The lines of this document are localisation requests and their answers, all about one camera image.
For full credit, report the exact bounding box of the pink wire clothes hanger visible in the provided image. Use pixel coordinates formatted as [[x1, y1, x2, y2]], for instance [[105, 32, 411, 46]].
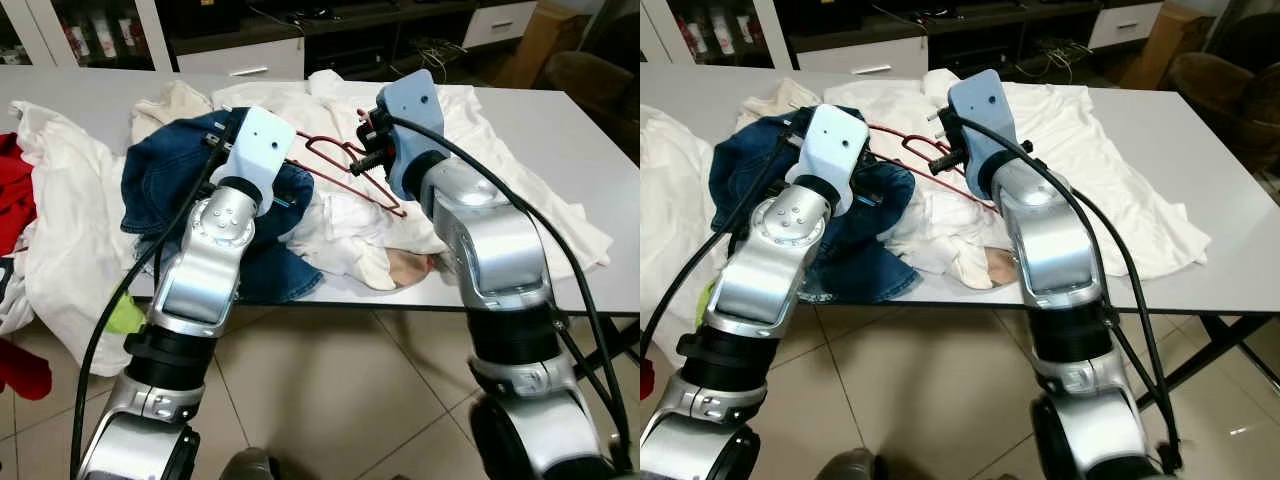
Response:
[[868, 122, 1001, 213], [290, 108, 409, 219]]

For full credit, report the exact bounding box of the blue denim garment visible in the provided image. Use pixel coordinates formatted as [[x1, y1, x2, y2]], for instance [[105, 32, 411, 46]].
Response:
[[708, 105, 921, 304], [120, 108, 326, 304]]

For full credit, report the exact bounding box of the white shirt with green print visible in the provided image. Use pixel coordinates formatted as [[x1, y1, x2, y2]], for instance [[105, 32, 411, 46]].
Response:
[[10, 100, 146, 379], [640, 103, 741, 371]]

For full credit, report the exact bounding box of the white long sleeve shirt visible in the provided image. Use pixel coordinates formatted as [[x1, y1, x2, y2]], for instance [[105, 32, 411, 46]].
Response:
[[215, 80, 446, 281], [860, 80, 1011, 281]]

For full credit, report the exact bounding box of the wide white drawer front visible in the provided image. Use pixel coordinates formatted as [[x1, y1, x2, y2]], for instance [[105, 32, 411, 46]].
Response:
[[797, 38, 929, 79], [175, 38, 306, 81]]

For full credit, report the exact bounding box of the dark brown tv bench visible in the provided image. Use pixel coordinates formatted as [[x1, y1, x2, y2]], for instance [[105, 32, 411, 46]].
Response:
[[775, 0, 1166, 79], [155, 0, 541, 81]]

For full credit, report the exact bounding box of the white glass door cabinet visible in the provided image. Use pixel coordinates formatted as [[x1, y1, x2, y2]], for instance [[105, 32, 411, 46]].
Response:
[[0, 0, 176, 73], [640, 0, 796, 71]]

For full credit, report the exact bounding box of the small white drawer front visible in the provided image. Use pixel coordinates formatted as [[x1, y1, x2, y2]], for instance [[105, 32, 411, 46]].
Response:
[[462, 0, 541, 49], [1088, 0, 1166, 49]]

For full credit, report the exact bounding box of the brown cardboard box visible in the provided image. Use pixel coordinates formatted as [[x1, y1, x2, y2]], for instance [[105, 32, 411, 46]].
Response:
[[1120, 0, 1211, 91], [497, 0, 581, 91]]

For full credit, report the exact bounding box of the brown armchair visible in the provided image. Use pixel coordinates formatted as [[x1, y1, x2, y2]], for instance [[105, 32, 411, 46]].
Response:
[[545, 0, 641, 161], [1170, 0, 1280, 171]]

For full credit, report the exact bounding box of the black table leg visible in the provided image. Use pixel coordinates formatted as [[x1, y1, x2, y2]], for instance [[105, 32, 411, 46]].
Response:
[[560, 318, 641, 386], [1165, 318, 1241, 411]]

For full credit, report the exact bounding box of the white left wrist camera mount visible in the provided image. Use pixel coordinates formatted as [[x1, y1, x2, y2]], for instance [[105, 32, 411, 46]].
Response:
[[212, 105, 298, 216], [785, 103, 869, 213]]

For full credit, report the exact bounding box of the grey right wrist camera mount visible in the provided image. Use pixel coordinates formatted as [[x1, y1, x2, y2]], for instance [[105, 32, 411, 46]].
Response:
[[945, 68, 1013, 166], [377, 68, 446, 166]]

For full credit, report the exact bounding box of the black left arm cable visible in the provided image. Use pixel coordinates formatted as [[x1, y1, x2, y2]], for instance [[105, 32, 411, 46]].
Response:
[[640, 135, 796, 351], [70, 140, 223, 479]]

